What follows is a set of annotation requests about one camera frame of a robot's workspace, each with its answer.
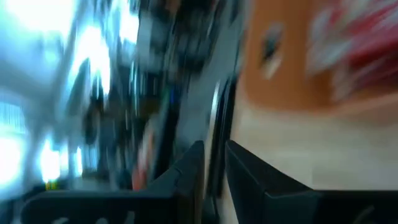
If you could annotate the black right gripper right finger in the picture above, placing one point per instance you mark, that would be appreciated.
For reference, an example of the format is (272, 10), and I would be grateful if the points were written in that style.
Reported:
(248, 186)

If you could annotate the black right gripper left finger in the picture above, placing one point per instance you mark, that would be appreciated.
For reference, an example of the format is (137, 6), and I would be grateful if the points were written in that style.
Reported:
(189, 183)

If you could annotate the orange plastic basket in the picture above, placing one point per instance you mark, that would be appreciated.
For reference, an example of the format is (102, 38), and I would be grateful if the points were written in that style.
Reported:
(280, 87)

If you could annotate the black aluminium table frame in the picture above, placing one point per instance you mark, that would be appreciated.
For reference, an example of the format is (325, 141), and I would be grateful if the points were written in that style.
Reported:
(222, 133)

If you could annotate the red popcorn bag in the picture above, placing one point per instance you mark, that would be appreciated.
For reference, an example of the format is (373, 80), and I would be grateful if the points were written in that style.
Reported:
(357, 40)

